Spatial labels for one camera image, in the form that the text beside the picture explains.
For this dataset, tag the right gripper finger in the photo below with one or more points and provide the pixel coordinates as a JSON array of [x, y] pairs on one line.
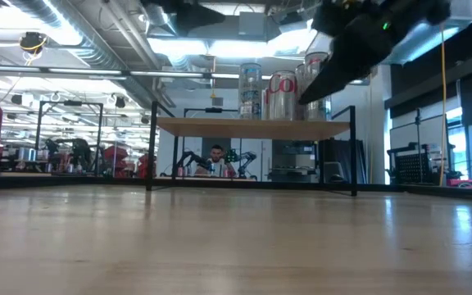
[[338, 73]]

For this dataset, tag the silver Diet Coke can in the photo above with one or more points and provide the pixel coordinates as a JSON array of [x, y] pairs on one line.
[[282, 96]]

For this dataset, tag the small black robot arm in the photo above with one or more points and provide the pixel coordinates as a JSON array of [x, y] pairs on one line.
[[245, 157], [193, 159]]

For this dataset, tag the wooden shelf with black legs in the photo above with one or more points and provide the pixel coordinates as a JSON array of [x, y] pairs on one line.
[[252, 128]]

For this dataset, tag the black fabric panel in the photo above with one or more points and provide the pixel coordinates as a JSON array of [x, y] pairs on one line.
[[342, 157]]

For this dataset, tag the black tripod stand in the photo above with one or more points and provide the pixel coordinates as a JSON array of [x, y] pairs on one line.
[[418, 123]]

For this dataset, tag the grey ceiling box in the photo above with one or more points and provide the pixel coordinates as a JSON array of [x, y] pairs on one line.
[[252, 24]]

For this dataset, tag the black pegboard cart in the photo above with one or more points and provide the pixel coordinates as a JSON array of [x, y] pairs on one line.
[[414, 166]]

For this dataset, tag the person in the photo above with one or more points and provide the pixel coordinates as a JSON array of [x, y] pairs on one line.
[[217, 159]]

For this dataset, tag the black overhead fixture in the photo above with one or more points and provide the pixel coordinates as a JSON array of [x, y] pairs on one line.
[[187, 16]]

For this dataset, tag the red machine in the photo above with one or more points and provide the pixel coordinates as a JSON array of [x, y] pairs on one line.
[[115, 157]]

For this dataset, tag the silver overhead beam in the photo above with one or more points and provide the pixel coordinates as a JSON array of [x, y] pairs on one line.
[[76, 71]]

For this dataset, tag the black metal rig frame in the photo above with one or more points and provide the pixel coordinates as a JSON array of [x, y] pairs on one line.
[[39, 131], [213, 110]]

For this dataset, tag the silver ceiling duct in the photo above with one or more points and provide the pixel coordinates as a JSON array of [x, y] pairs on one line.
[[96, 53]]

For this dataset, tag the black aluminium table frame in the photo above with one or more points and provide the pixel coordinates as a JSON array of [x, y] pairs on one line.
[[96, 182]]

